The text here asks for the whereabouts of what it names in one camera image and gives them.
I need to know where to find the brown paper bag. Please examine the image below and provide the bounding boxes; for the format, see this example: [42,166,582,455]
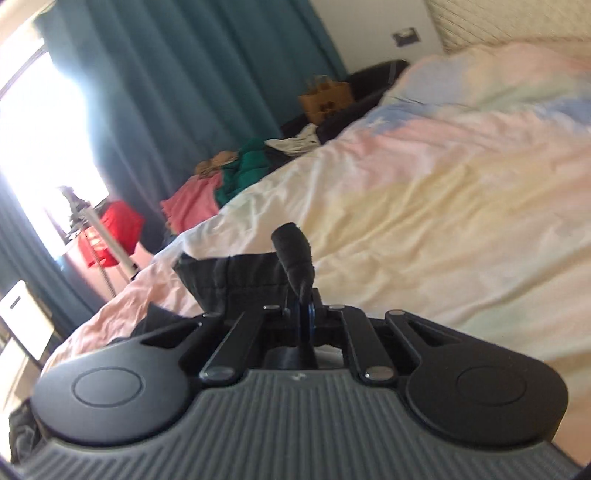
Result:
[298,76,354,124]

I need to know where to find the white chair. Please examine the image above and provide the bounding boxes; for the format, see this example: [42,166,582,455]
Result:
[0,279,57,361]

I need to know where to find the white cloth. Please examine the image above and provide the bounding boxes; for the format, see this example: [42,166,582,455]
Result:
[265,124,322,156]

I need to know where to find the red garment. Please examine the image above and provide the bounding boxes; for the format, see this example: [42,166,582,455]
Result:
[76,200,145,268]

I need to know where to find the pink cloth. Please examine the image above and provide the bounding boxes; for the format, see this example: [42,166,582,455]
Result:
[160,175,223,232]

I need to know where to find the narrow blue curtain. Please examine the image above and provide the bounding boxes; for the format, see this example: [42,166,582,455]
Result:
[0,185,95,344]

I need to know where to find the beige cloth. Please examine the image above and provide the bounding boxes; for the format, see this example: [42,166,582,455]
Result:
[194,151,239,179]

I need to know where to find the garment steamer stand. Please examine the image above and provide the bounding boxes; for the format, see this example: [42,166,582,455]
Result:
[58,185,139,297]

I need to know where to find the wide blue curtain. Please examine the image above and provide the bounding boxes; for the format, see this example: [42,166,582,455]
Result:
[46,0,348,245]

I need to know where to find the pastel tie-dye duvet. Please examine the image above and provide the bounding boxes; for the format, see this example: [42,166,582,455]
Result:
[41,41,591,462]

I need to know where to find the bright window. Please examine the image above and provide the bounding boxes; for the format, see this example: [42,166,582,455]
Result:
[0,46,114,252]

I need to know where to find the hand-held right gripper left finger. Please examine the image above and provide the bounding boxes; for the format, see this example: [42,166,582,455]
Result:
[139,302,305,385]

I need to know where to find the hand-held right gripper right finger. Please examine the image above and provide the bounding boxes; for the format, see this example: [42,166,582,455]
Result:
[302,288,462,382]

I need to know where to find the black pants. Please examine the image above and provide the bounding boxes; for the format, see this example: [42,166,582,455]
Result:
[9,222,324,464]

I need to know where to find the quilted headboard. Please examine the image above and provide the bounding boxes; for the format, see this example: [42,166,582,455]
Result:
[425,0,591,54]

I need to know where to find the black sofa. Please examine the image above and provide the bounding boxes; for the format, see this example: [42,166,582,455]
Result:
[279,60,410,145]

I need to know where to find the green cloth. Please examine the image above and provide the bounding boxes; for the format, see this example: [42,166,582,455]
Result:
[214,138,279,206]

